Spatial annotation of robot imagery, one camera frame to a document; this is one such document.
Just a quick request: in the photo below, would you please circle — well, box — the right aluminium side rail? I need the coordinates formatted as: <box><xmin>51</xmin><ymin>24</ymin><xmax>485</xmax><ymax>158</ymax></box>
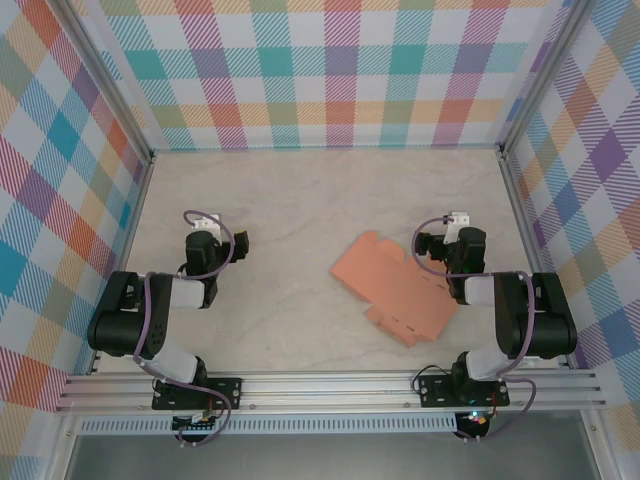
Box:
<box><xmin>499</xmin><ymin>149</ymin><xmax>571</xmax><ymax>369</ymax></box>

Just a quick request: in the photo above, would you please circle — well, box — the right aluminium frame post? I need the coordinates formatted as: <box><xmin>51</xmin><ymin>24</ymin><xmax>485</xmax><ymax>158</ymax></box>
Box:
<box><xmin>499</xmin><ymin>0</ymin><xmax>594</xmax><ymax>156</ymax></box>

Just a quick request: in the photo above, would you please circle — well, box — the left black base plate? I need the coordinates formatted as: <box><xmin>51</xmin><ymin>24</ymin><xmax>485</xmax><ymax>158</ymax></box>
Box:
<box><xmin>152</xmin><ymin>377</ymin><xmax>244</xmax><ymax>411</ymax></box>

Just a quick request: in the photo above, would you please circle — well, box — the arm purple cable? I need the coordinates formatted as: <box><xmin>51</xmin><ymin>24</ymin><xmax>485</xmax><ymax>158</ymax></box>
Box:
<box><xmin>411</xmin><ymin>215</ymin><xmax>537</xmax><ymax>444</ymax></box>
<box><xmin>132</xmin><ymin>209</ymin><xmax>236</xmax><ymax>449</ymax></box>

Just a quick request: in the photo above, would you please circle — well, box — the wide aluminium frame rail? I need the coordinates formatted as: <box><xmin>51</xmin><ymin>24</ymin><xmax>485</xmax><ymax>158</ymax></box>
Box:
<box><xmin>54</xmin><ymin>369</ymin><xmax>606</xmax><ymax>414</ymax></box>

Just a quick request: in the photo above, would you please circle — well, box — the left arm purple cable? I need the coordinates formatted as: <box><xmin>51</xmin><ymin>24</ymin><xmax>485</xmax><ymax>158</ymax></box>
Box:
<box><xmin>132</xmin><ymin>209</ymin><xmax>236</xmax><ymax>449</ymax></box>

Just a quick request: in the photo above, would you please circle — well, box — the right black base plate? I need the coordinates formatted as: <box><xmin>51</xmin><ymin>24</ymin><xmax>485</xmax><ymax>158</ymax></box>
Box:
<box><xmin>417</xmin><ymin>374</ymin><xmax>510</xmax><ymax>409</ymax></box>

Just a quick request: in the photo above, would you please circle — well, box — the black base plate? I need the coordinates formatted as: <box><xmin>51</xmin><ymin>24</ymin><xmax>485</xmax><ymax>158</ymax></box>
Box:
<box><xmin>152</xmin><ymin>377</ymin><xmax>244</xmax><ymax>411</ymax></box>
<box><xmin>417</xmin><ymin>374</ymin><xmax>510</xmax><ymax>409</ymax></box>

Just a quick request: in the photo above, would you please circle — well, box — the left aluminium frame post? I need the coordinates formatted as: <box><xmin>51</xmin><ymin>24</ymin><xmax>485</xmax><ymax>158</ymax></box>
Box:
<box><xmin>47</xmin><ymin>0</ymin><xmax>154</xmax><ymax>164</ymax></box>

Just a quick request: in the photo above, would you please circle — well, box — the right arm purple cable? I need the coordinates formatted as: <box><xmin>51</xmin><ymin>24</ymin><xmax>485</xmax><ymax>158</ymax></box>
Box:
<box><xmin>411</xmin><ymin>215</ymin><xmax>537</xmax><ymax>444</ymax></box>

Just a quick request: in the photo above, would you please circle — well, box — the perforated grey cable tray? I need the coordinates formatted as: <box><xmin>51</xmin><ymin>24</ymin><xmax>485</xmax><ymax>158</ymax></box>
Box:
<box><xmin>77</xmin><ymin>413</ymin><xmax>459</xmax><ymax>435</ymax></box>

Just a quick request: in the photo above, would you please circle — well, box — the left aluminium side rail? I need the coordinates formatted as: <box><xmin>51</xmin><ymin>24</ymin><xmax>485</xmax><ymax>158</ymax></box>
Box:
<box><xmin>88</xmin><ymin>157</ymin><xmax>155</xmax><ymax>376</ymax></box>

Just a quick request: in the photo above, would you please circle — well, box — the orange paper box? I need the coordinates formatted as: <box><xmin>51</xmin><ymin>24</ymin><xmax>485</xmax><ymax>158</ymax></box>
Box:
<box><xmin>329</xmin><ymin>230</ymin><xmax>457</xmax><ymax>349</ymax></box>

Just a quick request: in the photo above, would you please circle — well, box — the aluminium side rail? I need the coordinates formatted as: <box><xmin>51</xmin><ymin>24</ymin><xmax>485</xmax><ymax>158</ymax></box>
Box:
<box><xmin>88</xmin><ymin>157</ymin><xmax>155</xmax><ymax>376</ymax></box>
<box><xmin>499</xmin><ymin>149</ymin><xmax>571</xmax><ymax>369</ymax></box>

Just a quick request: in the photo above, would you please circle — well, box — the aluminium frame post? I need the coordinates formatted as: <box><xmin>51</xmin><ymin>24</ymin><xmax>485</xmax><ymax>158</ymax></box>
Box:
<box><xmin>499</xmin><ymin>0</ymin><xmax>594</xmax><ymax>156</ymax></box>
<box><xmin>47</xmin><ymin>0</ymin><xmax>154</xmax><ymax>164</ymax></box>

